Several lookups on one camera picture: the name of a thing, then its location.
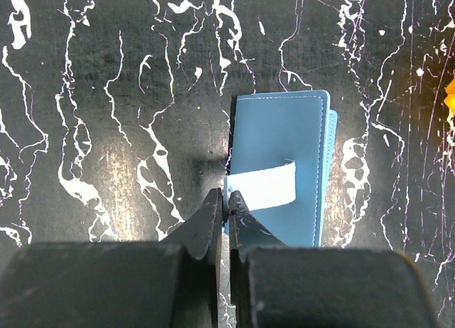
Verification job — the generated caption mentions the small orange card bin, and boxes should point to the small orange card bin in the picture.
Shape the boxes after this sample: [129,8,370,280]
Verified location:
[444,79,455,115]

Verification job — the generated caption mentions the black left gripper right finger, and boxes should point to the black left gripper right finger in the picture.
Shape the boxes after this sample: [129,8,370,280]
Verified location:
[228,191,437,327]

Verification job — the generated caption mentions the black marble pattern mat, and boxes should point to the black marble pattern mat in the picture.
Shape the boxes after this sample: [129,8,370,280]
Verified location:
[1,0,454,327]

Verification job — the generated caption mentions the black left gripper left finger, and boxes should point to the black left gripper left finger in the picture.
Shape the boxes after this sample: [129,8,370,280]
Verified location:
[1,189,223,327]

